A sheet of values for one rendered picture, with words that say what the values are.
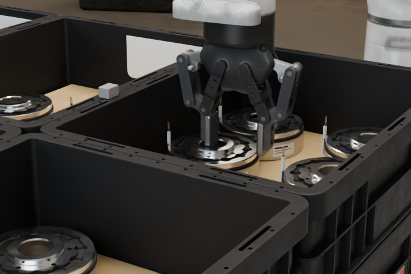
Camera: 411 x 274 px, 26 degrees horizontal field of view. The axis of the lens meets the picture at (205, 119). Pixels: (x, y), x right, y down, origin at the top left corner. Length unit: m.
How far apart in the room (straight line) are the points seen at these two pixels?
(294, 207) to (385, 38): 0.62
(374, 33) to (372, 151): 0.50
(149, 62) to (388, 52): 0.34
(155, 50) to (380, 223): 0.48
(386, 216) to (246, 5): 0.25
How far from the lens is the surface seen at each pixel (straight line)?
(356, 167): 0.77
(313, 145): 1.10
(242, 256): 0.62
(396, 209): 0.92
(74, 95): 1.29
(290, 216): 0.68
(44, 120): 0.89
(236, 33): 0.90
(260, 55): 0.93
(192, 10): 0.87
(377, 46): 1.29
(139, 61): 1.25
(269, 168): 1.02
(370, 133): 1.04
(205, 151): 0.97
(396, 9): 1.27
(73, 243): 0.79
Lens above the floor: 1.22
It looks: 19 degrees down
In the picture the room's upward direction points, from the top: straight up
